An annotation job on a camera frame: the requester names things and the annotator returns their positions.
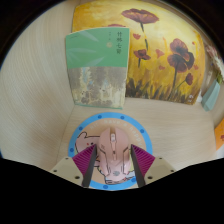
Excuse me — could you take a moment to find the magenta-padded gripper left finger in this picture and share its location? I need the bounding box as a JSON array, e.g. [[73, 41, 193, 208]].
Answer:
[[49, 143, 98, 189]]

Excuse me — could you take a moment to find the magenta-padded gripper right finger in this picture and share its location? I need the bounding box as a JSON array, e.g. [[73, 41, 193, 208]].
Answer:
[[129, 143, 177, 189]]

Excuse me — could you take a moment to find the pink computer mouse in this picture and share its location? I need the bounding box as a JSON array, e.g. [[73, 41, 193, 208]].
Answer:
[[96, 127, 133, 184]]

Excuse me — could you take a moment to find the round blue-rimmed cartoon mouse pad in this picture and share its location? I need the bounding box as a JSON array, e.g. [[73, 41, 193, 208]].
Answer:
[[67, 111, 154, 192]]

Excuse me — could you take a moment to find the green and beige book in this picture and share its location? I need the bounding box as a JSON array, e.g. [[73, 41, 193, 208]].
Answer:
[[64, 26, 131, 111]]

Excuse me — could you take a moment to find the pale green faceted vase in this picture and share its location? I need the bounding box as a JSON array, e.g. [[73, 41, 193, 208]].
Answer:
[[200, 78, 222, 112]]

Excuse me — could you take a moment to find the yellow poppy flower painting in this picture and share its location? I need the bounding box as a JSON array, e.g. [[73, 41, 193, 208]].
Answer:
[[71, 0, 207, 106]]

